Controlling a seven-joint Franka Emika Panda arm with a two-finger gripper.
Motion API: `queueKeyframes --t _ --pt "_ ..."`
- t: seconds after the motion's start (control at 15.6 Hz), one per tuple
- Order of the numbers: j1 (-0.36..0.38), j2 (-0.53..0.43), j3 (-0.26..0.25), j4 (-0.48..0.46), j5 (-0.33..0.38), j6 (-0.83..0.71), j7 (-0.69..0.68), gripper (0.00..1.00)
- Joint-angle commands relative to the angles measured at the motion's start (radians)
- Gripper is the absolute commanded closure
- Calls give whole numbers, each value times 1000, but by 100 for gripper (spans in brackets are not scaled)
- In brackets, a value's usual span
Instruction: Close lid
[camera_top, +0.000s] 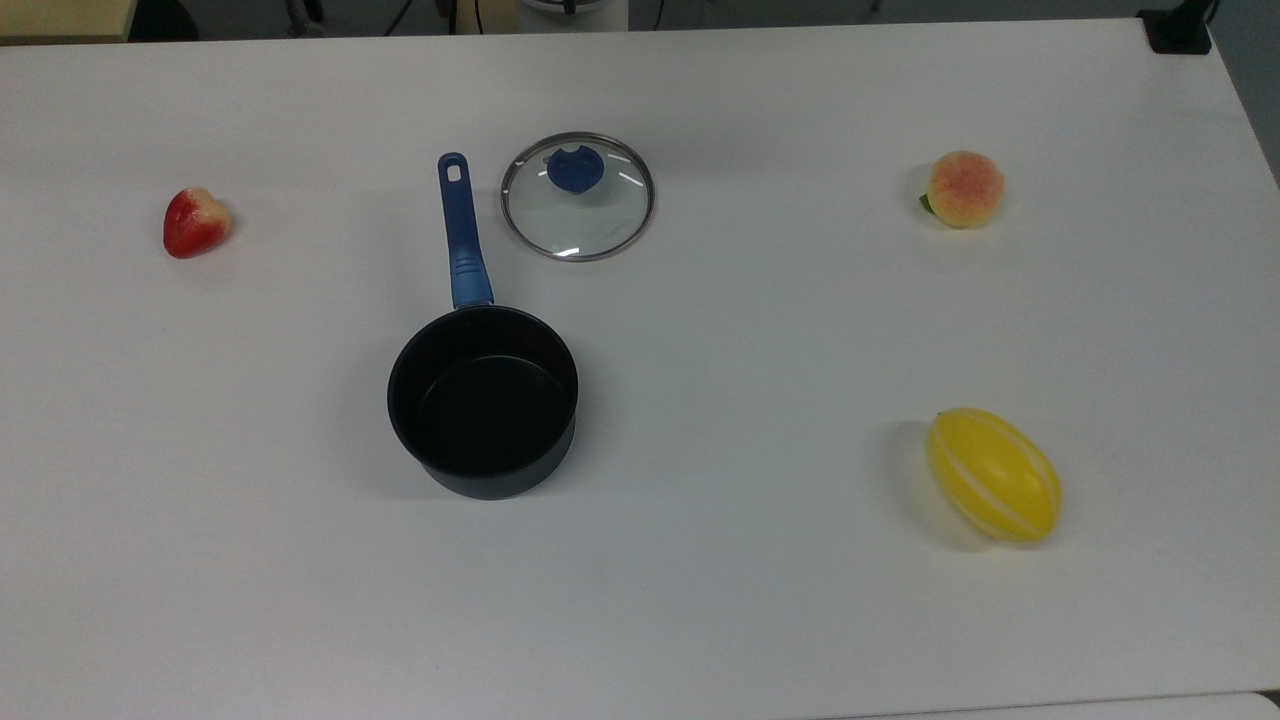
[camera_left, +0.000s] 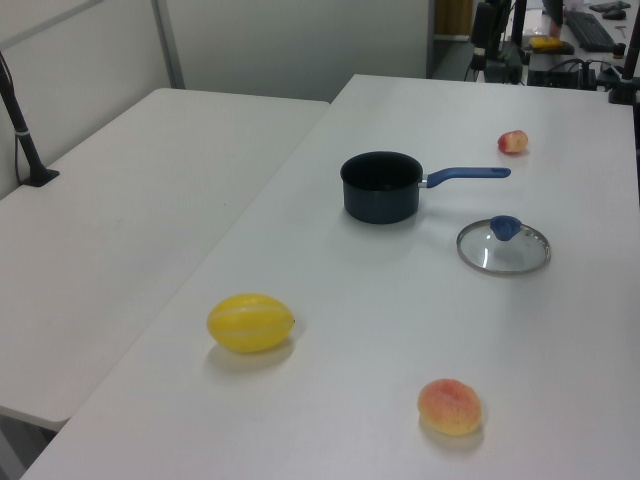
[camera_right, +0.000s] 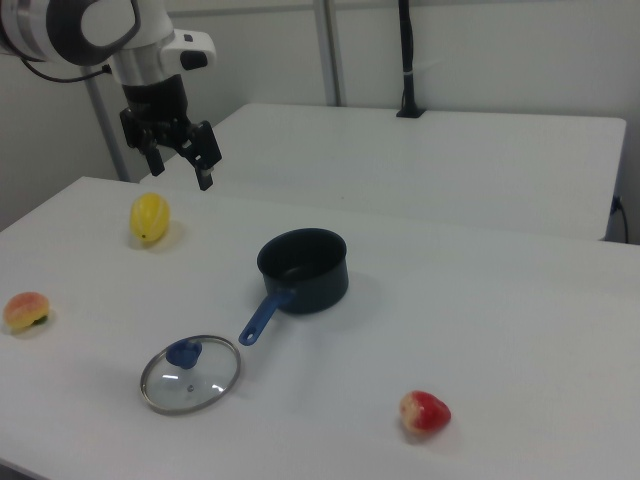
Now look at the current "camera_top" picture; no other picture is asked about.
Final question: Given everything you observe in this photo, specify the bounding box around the glass lid with blue knob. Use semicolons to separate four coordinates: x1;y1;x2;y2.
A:
500;131;656;263

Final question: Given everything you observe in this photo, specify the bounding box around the toy peach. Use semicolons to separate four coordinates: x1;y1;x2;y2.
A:
919;150;1006;230

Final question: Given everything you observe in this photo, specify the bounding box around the yellow striped toy melon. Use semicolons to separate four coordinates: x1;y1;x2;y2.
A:
926;407;1064;545

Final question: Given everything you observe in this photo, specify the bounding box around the red toy strawberry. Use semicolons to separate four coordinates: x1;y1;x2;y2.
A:
163;187;233;260

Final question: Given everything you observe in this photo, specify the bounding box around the black rounded object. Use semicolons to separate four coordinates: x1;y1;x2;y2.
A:
130;0;199;42

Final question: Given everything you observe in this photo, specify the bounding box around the black table clamp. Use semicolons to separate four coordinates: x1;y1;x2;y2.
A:
1138;0;1219;55

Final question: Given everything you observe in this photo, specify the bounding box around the light wooden cabinet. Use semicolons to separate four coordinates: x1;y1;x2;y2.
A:
0;0;138;44

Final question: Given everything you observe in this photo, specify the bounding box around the black saucepan with blue handle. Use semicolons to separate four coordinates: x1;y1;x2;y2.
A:
387;152;580;501

